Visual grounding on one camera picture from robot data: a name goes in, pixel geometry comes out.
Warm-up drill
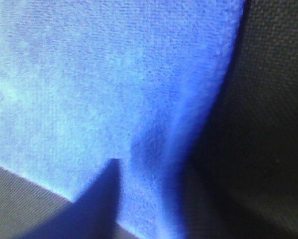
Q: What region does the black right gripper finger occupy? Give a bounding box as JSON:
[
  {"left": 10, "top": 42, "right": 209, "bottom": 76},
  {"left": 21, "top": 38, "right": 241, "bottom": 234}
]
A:
[{"left": 20, "top": 158, "right": 121, "bottom": 239}]

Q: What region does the blue microfiber towel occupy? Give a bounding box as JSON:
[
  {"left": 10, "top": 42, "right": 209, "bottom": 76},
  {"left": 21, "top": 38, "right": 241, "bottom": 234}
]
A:
[{"left": 0, "top": 0, "right": 245, "bottom": 239}]

